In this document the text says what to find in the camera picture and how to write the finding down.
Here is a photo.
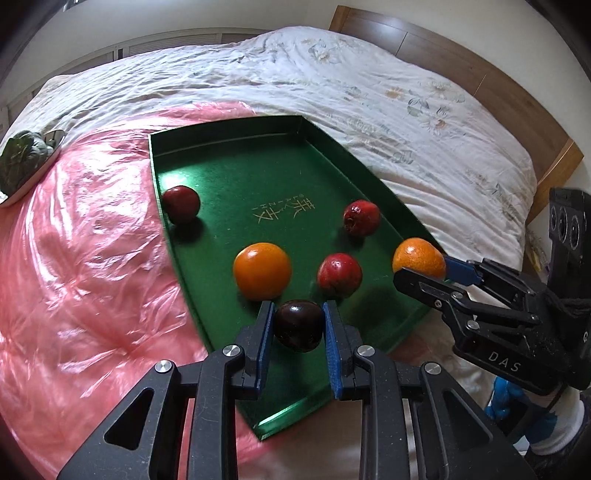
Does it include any pink plastic sheet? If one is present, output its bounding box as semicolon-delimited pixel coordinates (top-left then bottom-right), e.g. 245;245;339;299
0;102;333;480

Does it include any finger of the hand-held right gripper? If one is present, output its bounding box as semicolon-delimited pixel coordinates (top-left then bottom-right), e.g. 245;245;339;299
392;267;542;343
444;256;546;306

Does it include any white plate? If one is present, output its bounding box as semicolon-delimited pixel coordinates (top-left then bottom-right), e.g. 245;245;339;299
0;130;66;206

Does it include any green tray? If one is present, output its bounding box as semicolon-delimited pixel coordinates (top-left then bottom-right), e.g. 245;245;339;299
148;115;446;440

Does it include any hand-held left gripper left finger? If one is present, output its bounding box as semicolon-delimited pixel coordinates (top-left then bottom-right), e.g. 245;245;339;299
55;300;277;480

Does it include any dark plum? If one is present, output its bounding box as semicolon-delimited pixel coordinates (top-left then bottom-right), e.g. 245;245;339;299
274;300;325;353

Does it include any green leafy vegetable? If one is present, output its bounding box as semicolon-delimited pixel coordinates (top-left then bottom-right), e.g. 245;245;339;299
0;130;54;195

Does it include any orange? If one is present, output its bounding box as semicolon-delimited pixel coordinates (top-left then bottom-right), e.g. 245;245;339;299
392;237;447;283
233;243;293;302

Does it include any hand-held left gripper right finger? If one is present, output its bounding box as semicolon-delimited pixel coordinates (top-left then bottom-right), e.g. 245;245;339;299
322;300;539;480

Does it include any red apple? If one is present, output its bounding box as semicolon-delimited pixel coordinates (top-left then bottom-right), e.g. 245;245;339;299
343;200;382;237
161;185;201;225
317;253;363;298

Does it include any person's right hand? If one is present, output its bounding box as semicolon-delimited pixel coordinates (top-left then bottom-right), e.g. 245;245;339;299
485;376;561;446

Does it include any white floral quilt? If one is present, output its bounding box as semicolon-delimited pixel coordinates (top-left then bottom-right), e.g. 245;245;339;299
0;25;539;480

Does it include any wooden headboard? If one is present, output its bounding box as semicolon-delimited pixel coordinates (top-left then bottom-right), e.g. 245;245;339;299
329;4;585;227

